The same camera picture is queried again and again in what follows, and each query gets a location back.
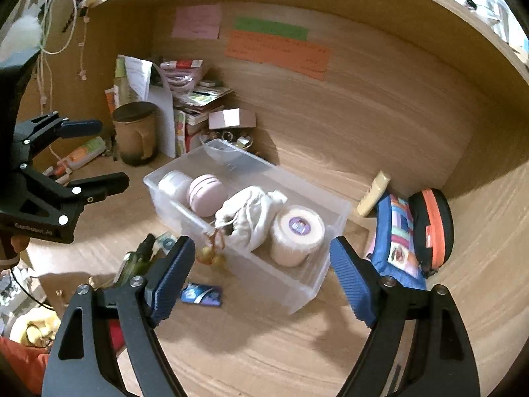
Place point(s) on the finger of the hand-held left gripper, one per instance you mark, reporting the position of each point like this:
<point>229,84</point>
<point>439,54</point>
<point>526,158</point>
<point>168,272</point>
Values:
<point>82,127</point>
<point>111,182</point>

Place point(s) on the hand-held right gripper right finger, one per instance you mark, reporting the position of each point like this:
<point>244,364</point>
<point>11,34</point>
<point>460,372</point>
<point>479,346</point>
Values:
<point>351,281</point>

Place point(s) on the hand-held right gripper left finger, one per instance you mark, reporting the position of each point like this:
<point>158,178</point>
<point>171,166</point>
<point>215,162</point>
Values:
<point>171,281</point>

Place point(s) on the green and red velvet pouch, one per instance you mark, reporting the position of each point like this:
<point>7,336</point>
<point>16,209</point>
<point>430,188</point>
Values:
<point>134,262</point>

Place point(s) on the gold tassel ornament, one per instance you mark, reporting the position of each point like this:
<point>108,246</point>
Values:
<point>213,254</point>

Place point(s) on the clear plastic storage box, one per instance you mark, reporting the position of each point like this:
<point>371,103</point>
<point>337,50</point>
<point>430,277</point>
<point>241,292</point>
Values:
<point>285,285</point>

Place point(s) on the wooden desktop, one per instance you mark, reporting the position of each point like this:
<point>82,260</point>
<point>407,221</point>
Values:
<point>264,351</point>

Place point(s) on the blue card packet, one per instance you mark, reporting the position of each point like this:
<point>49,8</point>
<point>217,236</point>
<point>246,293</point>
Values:
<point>202,295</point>

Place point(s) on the green printed paper slip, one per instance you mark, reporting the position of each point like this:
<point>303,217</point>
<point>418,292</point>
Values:
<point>165,242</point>

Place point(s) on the brown mug with dark lid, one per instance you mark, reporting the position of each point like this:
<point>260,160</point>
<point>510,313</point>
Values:
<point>134,136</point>

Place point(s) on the green booklet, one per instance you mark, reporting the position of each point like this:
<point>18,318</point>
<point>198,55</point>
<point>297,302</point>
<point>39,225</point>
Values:
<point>120,87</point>

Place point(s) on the white round jar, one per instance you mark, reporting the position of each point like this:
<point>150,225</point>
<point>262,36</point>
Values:
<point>173,186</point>

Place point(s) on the blue patchwork pencil pouch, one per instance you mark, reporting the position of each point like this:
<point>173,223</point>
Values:
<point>396,231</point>

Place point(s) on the pale tub with purple label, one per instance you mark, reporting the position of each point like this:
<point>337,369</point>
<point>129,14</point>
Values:
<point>293,240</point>

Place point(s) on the cream squeeze tube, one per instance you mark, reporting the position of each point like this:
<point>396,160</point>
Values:
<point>372,196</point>

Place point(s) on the pink macaron-shaped case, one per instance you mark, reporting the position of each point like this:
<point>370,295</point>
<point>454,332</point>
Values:
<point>206,194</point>

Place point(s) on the black and orange zip case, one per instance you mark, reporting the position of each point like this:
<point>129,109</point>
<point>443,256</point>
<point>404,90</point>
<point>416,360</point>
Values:
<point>438,227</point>

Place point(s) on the yellow plush toy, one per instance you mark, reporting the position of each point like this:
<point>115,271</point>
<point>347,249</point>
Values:
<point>33,326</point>

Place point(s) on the pink plastic packet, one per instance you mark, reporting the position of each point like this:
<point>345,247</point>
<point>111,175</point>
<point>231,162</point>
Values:
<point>182,76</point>

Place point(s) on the stack of books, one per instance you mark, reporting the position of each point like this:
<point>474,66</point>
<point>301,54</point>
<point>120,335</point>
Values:
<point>194,107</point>

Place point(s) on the white fluffy ball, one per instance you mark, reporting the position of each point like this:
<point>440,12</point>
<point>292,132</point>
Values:
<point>20,33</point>

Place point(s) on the bowl of metal trinkets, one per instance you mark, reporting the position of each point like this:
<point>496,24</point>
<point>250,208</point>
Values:
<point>231,137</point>

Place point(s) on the small white cardboard box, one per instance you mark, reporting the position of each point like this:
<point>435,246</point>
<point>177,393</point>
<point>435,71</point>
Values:
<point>231,119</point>

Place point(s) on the pink paper note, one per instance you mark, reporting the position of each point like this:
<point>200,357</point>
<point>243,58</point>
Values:
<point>196,21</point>

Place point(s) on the orange paper note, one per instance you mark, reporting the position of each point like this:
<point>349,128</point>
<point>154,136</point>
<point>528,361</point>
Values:
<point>277,51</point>

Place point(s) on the green paper note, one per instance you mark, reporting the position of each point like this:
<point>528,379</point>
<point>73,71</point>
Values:
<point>270,29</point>

